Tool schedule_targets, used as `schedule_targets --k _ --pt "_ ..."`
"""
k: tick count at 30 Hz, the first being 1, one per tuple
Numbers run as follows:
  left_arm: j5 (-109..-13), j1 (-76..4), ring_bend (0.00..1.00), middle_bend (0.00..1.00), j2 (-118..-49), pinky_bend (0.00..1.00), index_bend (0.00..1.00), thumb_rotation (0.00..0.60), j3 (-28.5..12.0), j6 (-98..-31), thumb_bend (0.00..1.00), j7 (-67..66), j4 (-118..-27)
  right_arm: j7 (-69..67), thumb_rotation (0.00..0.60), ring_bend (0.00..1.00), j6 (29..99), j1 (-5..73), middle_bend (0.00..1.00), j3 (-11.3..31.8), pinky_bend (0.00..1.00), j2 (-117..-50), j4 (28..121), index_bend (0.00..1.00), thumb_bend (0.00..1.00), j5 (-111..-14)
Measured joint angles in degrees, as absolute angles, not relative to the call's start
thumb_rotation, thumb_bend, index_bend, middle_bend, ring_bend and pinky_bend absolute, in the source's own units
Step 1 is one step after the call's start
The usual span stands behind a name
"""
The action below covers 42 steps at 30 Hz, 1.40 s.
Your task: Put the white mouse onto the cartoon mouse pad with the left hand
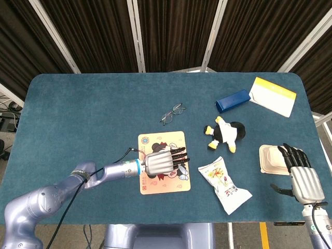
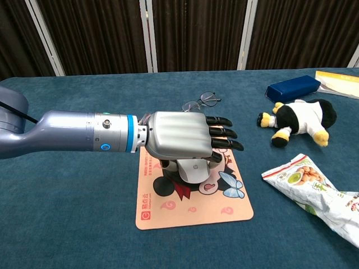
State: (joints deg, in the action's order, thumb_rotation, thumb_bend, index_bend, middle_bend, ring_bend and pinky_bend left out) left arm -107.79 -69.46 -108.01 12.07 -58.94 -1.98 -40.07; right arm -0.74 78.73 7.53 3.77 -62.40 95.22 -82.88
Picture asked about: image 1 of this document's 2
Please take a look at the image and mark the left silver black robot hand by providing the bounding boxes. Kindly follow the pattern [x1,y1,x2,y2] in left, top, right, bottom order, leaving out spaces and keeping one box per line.
[142,146,191,179]

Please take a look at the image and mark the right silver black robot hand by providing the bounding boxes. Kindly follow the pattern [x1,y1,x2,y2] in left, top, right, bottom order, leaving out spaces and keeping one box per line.
[269,143,326,206]

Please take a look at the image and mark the cartoon girl mouse pad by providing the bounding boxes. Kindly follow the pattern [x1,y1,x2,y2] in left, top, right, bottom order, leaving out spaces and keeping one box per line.
[137,131,192,195]

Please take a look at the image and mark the beige takeout container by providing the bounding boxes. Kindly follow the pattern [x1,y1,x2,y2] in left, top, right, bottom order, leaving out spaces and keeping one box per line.
[258,144,305,176]

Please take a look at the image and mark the thin metal eyeglasses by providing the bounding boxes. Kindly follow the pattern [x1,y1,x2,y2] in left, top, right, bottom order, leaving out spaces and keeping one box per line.
[159,103,187,126]

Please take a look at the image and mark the white snack bag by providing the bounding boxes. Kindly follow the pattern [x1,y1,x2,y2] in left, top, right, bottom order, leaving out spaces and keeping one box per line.
[198,156,253,216]

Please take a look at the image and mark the silver robot torso base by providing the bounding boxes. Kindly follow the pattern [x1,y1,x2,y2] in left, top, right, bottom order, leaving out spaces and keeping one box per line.
[103,223,216,249]

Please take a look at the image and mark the black white plush doll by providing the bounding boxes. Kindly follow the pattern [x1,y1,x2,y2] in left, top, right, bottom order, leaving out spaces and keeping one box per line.
[203,116,247,154]

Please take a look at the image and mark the blue glasses case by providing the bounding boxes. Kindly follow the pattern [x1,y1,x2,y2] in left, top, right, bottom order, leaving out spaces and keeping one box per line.
[215,89,251,114]

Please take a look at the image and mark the dark pleated screen panel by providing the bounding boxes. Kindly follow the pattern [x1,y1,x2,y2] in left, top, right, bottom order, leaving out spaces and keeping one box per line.
[127,0,228,73]
[277,15,332,116]
[0,0,81,101]
[201,0,332,74]
[28,0,146,74]

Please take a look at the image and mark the blue felt table mat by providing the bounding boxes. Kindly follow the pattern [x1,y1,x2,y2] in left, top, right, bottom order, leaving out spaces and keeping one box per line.
[0,72,328,226]

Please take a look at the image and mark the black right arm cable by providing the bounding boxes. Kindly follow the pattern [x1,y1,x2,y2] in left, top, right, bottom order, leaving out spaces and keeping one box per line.
[310,202,329,249]

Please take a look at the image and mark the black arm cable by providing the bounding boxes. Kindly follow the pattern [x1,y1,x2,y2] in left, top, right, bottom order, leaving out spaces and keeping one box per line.
[45,147,147,249]
[310,202,329,249]

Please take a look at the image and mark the blue floor cable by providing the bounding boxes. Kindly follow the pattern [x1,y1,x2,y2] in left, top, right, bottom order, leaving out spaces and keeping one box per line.
[82,224,93,249]

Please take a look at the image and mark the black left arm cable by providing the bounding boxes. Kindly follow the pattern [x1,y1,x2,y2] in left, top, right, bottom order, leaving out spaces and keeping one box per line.
[45,147,147,249]

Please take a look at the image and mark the black floor equipment with cables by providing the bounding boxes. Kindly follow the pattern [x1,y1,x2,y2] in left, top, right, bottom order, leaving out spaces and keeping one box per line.
[0,94,23,161]

